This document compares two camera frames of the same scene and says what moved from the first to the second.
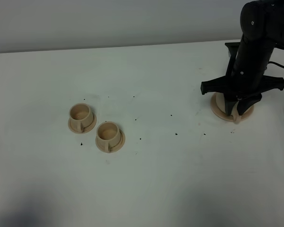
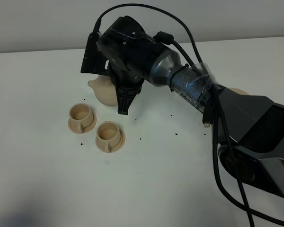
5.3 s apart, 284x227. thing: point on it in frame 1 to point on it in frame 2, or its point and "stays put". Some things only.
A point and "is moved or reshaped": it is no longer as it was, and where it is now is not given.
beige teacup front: (108, 135) stays put
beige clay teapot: (220, 98) is moved or reshaped
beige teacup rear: (81, 116) stays put
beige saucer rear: (86, 129) stays put
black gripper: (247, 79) to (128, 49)
